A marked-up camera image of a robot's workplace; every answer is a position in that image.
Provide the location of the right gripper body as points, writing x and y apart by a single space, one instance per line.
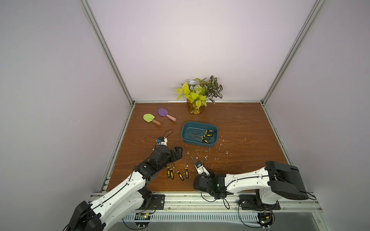
202 174

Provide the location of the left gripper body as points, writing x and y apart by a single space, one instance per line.
169 158

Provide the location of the teal plastic storage box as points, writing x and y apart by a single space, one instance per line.
191 127

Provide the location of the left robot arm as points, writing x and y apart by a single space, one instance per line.
131 194

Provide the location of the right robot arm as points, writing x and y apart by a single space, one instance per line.
271 183

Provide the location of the green toy shovel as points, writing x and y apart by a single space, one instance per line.
151 118

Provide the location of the purple toy shovel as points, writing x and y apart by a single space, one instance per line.
164 113

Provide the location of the left controller board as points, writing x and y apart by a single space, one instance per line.
142 220

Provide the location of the controller board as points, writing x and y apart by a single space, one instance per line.
266 219
142 220

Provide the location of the right controller board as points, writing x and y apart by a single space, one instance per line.
266 219

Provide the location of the amber vase with plants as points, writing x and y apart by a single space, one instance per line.
199 92

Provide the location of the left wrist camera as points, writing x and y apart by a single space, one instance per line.
161 141

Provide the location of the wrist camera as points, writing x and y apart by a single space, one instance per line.
161 141
200 167

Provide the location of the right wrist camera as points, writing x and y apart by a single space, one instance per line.
200 167

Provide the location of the aluminium front rail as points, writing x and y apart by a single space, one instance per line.
197 201

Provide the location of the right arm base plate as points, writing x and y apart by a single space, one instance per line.
253 202

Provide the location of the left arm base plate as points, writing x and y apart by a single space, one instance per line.
155 202

